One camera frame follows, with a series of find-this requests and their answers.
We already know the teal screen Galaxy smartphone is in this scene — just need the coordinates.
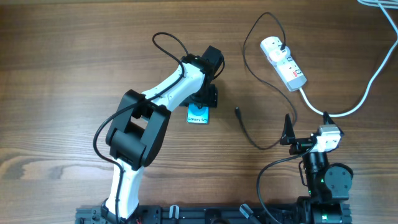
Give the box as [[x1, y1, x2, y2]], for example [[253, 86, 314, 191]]
[[187, 104, 210, 124]]

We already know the black USB-C charging cable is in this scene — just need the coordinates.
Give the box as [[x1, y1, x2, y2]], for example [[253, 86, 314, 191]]
[[234, 12, 299, 151]]

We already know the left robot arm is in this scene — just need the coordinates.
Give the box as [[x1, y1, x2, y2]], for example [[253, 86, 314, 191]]
[[101, 46, 224, 223]]

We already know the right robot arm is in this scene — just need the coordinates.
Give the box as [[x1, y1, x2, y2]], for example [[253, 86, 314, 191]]
[[280, 112, 354, 224]]

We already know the white USB charger plug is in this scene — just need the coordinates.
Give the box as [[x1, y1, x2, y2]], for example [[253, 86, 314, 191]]
[[267, 47, 290, 65]]

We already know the white power strip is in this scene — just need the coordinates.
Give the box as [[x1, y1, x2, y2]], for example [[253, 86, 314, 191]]
[[260, 36, 307, 91]]

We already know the black right camera cable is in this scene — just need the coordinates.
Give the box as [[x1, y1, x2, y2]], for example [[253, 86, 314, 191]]
[[256, 143, 318, 224]]

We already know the black camera cable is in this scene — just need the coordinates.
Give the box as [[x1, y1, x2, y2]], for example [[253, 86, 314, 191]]
[[92, 32, 190, 224], [256, 143, 318, 224]]

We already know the black left camera cable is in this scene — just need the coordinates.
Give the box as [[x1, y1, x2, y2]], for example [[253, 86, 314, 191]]
[[92, 32, 190, 224]]

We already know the white power strip cord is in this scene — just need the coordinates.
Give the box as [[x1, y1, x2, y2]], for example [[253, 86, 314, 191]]
[[298, 0, 398, 118]]

